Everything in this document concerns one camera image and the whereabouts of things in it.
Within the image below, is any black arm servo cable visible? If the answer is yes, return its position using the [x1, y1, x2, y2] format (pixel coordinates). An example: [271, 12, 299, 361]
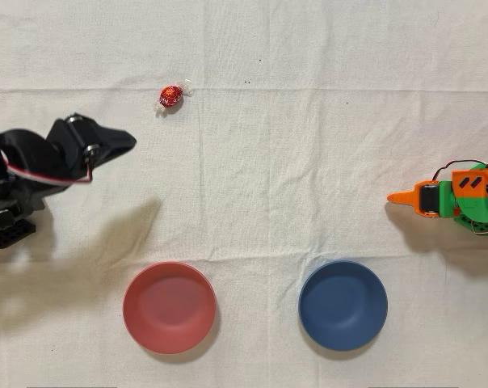
[2, 153, 95, 188]

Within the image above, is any white tablecloth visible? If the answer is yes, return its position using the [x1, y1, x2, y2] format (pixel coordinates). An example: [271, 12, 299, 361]
[0, 0, 488, 388]

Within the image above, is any blue bowl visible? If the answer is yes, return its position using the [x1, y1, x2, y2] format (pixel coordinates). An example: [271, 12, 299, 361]
[297, 259, 389, 352]

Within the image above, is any red candy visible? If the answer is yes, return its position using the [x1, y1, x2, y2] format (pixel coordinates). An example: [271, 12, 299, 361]
[154, 79, 196, 118]

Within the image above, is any orange arm servo cable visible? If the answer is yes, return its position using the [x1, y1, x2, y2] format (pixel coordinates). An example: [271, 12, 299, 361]
[431, 159, 488, 183]

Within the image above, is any red bowl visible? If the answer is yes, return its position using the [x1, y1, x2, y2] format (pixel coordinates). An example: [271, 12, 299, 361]
[121, 260, 217, 356]

